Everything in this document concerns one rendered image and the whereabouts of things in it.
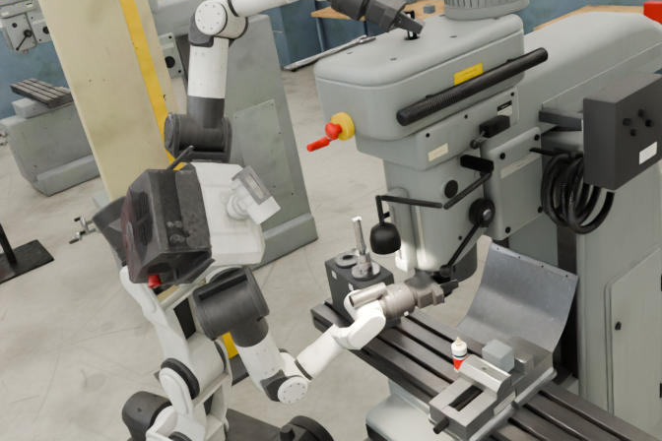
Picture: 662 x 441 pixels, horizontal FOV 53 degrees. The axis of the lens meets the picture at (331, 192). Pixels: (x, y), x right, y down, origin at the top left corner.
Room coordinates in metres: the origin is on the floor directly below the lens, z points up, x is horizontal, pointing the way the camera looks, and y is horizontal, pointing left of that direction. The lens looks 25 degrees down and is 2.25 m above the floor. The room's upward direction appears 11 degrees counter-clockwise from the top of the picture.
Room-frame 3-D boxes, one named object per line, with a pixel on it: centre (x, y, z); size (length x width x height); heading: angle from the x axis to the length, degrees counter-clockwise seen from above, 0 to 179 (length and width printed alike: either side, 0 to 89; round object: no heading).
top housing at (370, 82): (1.49, -0.26, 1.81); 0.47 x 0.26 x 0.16; 123
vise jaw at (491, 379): (1.30, -0.29, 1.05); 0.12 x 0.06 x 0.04; 34
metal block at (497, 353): (1.33, -0.34, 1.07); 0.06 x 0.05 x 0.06; 34
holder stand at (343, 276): (1.77, -0.04, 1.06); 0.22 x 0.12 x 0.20; 26
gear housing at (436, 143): (1.50, -0.28, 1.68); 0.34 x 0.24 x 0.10; 123
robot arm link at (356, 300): (1.42, -0.05, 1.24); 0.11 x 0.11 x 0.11; 18
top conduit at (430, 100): (1.37, -0.35, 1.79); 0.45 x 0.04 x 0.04; 123
